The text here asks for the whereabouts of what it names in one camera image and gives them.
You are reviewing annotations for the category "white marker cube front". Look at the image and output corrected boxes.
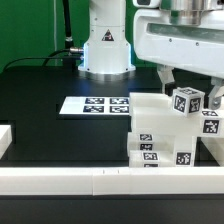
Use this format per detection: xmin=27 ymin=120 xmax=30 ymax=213
xmin=172 ymin=87 xmax=205 ymax=116

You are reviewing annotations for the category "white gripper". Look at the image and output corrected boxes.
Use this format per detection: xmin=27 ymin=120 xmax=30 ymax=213
xmin=132 ymin=0 xmax=224 ymax=110

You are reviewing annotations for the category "white chair back frame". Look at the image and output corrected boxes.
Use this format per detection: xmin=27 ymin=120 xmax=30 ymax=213
xmin=129 ymin=92 xmax=224 ymax=138

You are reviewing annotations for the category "white front wall rail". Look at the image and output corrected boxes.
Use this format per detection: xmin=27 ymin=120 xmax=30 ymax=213
xmin=0 ymin=167 xmax=224 ymax=195

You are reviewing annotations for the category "white right wall rail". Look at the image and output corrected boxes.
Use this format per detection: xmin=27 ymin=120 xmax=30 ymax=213
xmin=201 ymin=137 xmax=224 ymax=167

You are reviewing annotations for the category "white chair seat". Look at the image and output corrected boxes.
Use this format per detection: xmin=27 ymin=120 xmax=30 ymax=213
xmin=168 ymin=135 xmax=197 ymax=167

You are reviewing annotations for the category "black cable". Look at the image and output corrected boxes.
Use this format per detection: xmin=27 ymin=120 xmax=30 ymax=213
xmin=1 ymin=47 xmax=84 ymax=73

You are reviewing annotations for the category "white marker base plate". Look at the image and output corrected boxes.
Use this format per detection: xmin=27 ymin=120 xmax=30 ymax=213
xmin=59 ymin=96 xmax=129 ymax=115

